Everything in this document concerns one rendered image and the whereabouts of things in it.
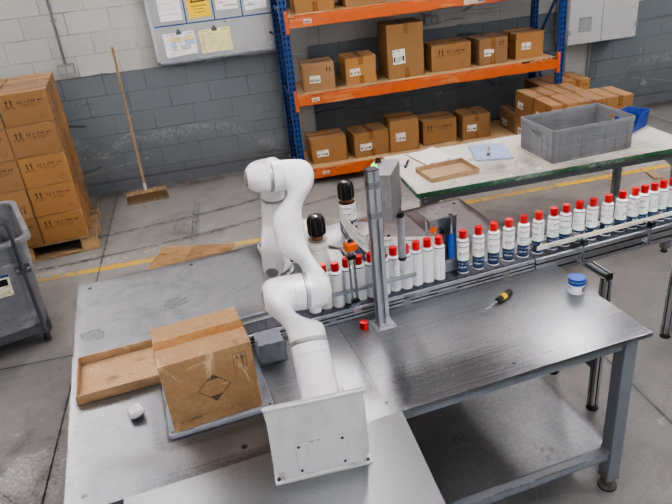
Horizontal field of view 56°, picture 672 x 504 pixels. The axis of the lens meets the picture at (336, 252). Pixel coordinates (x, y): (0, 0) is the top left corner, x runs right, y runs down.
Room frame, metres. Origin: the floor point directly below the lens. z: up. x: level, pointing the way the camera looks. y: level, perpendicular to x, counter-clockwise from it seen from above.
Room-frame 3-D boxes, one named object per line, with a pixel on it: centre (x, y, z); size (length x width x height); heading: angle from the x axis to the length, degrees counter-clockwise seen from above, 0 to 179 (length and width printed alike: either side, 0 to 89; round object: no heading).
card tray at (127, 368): (2.01, 0.88, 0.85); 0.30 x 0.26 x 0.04; 106
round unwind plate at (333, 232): (2.91, -0.08, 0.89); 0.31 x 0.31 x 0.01
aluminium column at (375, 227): (2.16, -0.16, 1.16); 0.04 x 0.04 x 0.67; 16
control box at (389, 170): (2.23, -0.20, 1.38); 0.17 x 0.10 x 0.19; 161
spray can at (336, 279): (2.26, 0.01, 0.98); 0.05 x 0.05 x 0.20
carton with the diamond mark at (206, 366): (1.78, 0.49, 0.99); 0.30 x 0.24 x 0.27; 108
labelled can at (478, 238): (2.44, -0.62, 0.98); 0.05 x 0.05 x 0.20
